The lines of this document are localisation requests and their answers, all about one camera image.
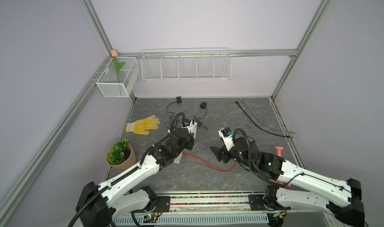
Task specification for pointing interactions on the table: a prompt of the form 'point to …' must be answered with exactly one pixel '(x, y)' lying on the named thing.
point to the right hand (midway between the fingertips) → (215, 145)
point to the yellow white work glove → (138, 126)
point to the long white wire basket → (188, 64)
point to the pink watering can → (286, 186)
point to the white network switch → (176, 160)
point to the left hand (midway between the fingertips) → (191, 135)
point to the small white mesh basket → (107, 82)
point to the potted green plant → (121, 155)
